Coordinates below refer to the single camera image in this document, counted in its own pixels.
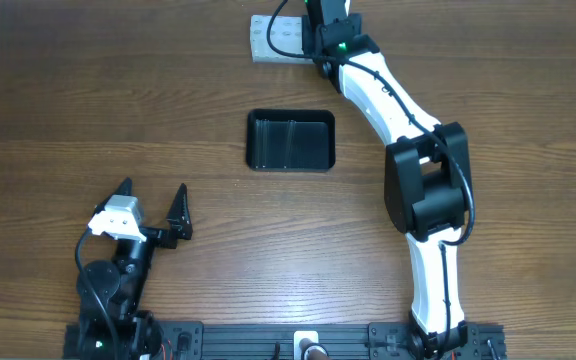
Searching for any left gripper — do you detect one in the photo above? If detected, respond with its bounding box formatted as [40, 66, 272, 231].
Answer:
[95, 177, 194, 250]

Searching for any clear test tube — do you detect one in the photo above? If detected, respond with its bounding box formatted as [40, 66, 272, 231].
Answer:
[283, 119, 298, 169]
[259, 118, 270, 169]

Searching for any black tray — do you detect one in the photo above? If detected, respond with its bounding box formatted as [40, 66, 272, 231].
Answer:
[245, 108, 338, 174]

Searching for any white test tube rack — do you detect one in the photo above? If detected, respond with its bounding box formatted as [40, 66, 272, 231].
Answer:
[249, 13, 314, 65]

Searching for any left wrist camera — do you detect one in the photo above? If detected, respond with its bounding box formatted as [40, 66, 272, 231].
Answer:
[86, 194, 145, 244]

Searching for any black cable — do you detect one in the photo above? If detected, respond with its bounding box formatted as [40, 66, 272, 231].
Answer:
[73, 227, 122, 360]
[265, 0, 477, 249]

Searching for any mounting rail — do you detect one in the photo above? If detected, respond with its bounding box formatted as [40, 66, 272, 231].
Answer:
[62, 319, 509, 360]

